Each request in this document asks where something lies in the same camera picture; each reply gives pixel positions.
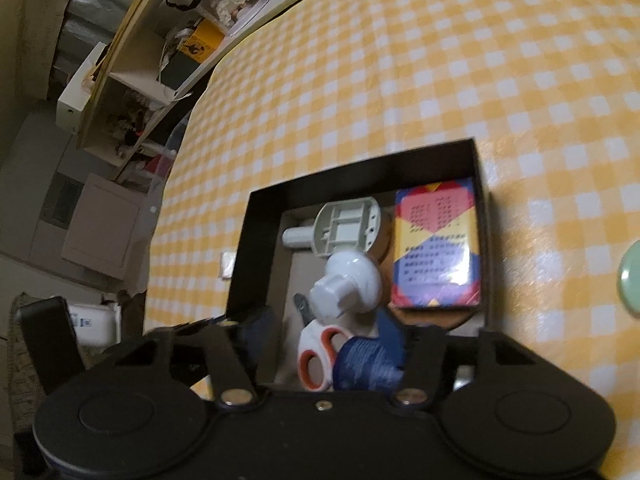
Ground green round disc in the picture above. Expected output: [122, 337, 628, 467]
[616, 240, 640, 318]

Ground grey plastic handle bracket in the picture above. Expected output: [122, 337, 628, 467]
[281, 196, 390, 261]

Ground clear plastic wrapper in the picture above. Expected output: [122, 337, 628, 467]
[219, 252, 236, 281]

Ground yellow checkered tablecloth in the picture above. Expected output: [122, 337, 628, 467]
[145, 0, 639, 479]

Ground black cardboard box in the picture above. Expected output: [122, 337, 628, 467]
[227, 140, 492, 389]

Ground colourful card box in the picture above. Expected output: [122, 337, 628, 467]
[390, 179, 480, 309]

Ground round cork coaster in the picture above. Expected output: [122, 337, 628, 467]
[380, 214, 483, 330]

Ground yellow printed box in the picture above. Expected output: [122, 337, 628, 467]
[178, 20, 226, 64]

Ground wooden shelf unit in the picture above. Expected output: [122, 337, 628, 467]
[56, 0, 302, 180]

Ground orange handled scissors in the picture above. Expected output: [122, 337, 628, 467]
[293, 292, 352, 392]

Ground blue supplement bottle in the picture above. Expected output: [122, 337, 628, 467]
[332, 337, 406, 396]

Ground white suction cup knob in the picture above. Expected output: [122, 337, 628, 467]
[309, 249, 383, 322]

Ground grey curtain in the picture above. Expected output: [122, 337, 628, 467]
[49, 0, 132, 94]

